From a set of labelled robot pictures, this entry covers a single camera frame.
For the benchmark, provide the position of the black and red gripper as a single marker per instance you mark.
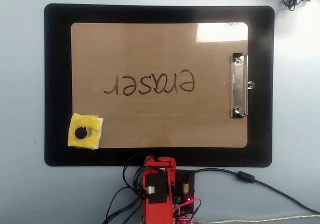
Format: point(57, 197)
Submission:
point(156, 186)

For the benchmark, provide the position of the yellow sponge with black knob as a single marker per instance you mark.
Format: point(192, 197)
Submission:
point(93, 137)

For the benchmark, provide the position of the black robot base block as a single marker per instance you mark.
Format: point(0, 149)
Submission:
point(183, 181)

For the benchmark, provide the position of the red controller circuit board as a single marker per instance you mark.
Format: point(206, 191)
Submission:
point(186, 217)

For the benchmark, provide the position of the silver metal clipboard clip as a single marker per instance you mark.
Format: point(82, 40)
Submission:
point(238, 83)

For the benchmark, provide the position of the brown hardboard clipboard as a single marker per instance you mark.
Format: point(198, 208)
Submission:
point(155, 46)

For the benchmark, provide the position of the black rectangular desk mat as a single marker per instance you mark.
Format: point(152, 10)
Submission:
point(57, 83)

